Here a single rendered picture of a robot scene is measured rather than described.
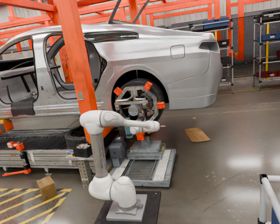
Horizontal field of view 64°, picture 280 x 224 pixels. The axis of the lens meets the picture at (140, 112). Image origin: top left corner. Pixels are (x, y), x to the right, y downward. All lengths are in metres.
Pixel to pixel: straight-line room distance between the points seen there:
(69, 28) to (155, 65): 1.08
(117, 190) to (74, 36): 1.64
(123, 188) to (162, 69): 1.58
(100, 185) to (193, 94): 1.61
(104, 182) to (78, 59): 1.38
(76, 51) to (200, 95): 1.54
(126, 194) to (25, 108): 2.52
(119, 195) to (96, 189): 0.21
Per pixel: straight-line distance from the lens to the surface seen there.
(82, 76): 2.62
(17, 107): 4.04
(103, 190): 1.92
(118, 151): 2.94
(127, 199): 1.89
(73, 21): 2.62
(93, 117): 1.71
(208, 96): 2.91
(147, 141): 3.17
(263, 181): 1.11
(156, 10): 8.75
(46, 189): 3.00
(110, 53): 3.00
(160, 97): 2.85
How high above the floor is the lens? 1.61
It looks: 17 degrees down
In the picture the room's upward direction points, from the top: 8 degrees counter-clockwise
